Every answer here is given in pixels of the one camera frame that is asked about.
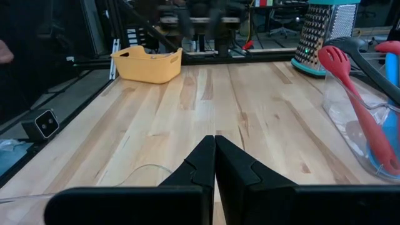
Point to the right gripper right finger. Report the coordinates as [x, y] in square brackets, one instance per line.
[250, 193]

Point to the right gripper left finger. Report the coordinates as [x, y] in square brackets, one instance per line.
[187, 200]

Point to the red silicone slotted turner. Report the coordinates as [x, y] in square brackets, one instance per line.
[361, 112]

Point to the black slotted spoon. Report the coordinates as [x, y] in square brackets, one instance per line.
[347, 43]

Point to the blue silicone spoon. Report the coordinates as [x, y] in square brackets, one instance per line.
[392, 68]

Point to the clear plastic bin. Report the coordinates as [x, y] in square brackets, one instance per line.
[340, 106]

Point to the yellow plastic basket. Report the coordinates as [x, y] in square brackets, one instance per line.
[147, 70]

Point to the red clip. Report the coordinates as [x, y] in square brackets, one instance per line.
[249, 45]

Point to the teal metal box grater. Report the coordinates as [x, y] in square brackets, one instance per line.
[315, 40]

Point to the black office chair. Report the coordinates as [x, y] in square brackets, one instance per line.
[282, 23]

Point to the light blue bag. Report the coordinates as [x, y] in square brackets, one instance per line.
[12, 159]

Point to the person's hand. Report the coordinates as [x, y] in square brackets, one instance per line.
[5, 51]

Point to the aluminium bracket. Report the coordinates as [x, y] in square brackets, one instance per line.
[114, 62]

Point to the black table-level camera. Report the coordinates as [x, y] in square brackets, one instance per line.
[43, 125]

